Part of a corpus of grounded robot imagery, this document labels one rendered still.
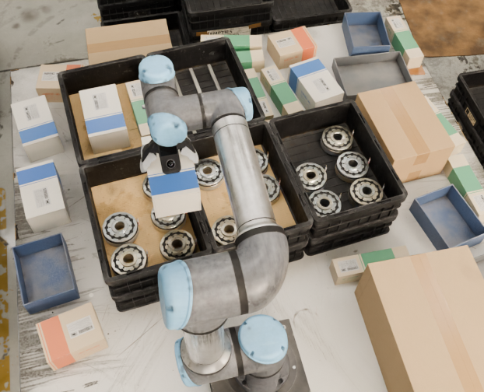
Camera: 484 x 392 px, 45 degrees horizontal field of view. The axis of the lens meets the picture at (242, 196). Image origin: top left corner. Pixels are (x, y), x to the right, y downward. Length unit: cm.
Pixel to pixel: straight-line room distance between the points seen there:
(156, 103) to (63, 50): 234
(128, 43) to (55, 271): 86
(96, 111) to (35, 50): 168
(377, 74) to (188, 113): 129
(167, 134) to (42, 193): 82
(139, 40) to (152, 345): 110
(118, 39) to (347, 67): 88
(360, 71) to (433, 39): 137
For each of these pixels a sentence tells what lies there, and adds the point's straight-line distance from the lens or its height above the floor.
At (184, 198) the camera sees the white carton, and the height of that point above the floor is 111.
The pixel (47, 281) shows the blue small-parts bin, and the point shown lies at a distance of 188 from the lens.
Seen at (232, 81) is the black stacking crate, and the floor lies 83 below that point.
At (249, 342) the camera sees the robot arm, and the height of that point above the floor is 104.
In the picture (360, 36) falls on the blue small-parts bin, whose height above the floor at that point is 70.
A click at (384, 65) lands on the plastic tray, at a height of 70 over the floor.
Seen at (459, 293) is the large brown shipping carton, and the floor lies 90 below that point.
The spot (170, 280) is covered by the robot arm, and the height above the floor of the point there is 144.
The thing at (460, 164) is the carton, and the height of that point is 76.
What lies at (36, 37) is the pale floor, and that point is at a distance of 365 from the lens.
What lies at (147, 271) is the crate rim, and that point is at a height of 93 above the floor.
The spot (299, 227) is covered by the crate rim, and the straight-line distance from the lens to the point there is 164.
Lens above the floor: 235
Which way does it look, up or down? 57 degrees down
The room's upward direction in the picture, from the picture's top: 3 degrees clockwise
